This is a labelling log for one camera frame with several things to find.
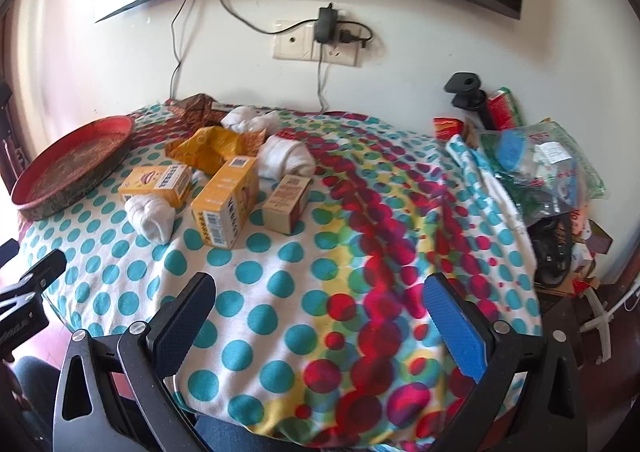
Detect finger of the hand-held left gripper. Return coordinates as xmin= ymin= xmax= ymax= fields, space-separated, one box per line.
xmin=0 ymin=249 xmax=67 ymax=313

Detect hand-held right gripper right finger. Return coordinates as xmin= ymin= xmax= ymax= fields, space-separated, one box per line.
xmin=422 ymin=273 xmax=588 ymax=452

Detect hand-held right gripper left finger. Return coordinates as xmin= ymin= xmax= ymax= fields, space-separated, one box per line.
xmin=52 ymin=272 xmax=217 ymax=452

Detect small white sock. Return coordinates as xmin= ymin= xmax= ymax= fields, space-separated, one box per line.
xmin=124 ymin=195 xmax=177 ymax=245

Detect red round tray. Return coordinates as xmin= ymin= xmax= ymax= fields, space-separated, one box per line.
xmin=11 ymin=116 xmax=136 ymax=221

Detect large yellow box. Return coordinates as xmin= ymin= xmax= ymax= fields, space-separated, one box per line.
xmin=190 ymin=156 xmax=261 ymax=250

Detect small yellow box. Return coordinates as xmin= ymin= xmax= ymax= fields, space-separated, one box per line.
xmin=118 ymin=163 xmax=195 ymax=207

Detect brown cardboard box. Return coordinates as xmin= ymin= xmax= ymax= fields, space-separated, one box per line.
xmin=261 ymin=174 xmax=311 ymax=236

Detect yellow bag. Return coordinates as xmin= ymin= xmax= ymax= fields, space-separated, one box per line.
xmin=165 ymin=126 xmax=268 ymax=177

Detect white teal patterned cloth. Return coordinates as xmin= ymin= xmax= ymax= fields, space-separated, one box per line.
xmin=445 ymin=134 xmax=541 ymax=283

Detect polka dot blanket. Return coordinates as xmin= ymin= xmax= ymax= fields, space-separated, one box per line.
xmin=17 ymin=102 xmax=546 ymax=450

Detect clear plastic bag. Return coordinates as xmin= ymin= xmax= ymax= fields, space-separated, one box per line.
xmin=477 ymin=119 xmax=607 ymax=229

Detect red snack packet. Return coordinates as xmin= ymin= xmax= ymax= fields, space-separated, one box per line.
xmin=432 ymin=117 xmax=468 ymax=143

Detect large white rolled sock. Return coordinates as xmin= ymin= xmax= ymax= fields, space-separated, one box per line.
xmin=257 ymin=134 xmax=316 ymax=181

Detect knotted white sock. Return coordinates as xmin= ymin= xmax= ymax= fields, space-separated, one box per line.
xmin=220 ymin=105 xmax=281 ymax=135

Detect brown patterned cloth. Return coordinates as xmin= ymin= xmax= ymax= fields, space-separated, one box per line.
xmin=132 ymin=92 xmax=226 ymax=143

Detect red green packet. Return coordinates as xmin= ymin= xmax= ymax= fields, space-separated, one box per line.
xmin=482 ymin=88 xmax=523 ymax=130

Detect black plug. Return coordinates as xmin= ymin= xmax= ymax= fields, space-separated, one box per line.
xmin=340 ymin=26 xmax=373 ymax=51

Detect black power adapter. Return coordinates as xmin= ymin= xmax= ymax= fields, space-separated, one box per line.
xmin=314 ymin=4 xmax=338 ymax=45

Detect black tangled straps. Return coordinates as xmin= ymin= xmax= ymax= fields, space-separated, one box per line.
xmin=529 ymin=214 xmax=577 ymax=289

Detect white plastic frame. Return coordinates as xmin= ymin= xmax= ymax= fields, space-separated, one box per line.
xmin=579 ymin=281 xmax=640 ymax=364

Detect long black wall cable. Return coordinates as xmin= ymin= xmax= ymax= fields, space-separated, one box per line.
xmin=169 ymin=0 xmax=197 ymax=100

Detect black adapter cable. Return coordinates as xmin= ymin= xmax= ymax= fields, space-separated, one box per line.
xmin=317 ymin=44 xmax=329 ymax=113

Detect white wall socket plate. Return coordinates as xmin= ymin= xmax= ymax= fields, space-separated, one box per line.
xmin=272 ymin=19 xmax=361 ymax=67

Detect black television cable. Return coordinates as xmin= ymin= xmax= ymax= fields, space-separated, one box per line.
xmin=217 ymin=0 xmax=321 ymax=36

